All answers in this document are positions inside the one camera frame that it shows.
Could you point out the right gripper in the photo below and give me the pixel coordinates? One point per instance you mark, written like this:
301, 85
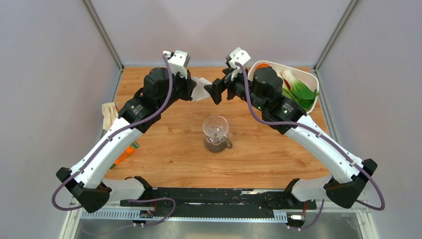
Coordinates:
215, 90

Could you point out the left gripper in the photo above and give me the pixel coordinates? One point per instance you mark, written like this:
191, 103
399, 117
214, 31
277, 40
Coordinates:
188, 84

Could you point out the white paper coffee filter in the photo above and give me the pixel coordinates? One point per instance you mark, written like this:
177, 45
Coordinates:
199, 93

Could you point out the clear glass dripper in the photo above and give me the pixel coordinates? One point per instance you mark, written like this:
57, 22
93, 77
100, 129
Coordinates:
216, 129

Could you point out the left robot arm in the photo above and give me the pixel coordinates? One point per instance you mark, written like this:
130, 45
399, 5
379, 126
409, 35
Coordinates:
85, 180

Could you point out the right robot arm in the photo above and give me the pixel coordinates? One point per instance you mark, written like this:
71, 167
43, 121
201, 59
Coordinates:
268, 102

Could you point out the glass coffee server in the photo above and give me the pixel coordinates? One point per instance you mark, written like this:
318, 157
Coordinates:
217, 145

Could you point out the orange toy pumpkin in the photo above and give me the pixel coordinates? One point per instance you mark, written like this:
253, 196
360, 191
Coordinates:
262, 66

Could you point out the red toy pepper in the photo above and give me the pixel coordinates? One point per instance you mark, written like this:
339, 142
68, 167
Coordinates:
286, 85

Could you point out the stack of paper filters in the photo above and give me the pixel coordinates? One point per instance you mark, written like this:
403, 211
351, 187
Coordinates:
110, 113

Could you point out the green toy bok choy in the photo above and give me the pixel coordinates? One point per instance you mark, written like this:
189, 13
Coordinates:
299, 92

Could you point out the white vegetable tray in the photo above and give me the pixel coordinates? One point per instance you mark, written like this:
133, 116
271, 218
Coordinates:
309, 79

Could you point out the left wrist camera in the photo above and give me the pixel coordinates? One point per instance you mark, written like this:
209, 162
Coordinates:
178, 62

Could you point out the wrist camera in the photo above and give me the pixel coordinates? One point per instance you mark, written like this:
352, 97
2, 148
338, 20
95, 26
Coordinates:
178, 62
240, 56

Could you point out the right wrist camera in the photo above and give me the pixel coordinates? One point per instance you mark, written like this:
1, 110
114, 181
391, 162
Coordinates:
240, 56

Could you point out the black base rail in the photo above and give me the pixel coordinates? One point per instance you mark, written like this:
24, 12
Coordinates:
218, 202

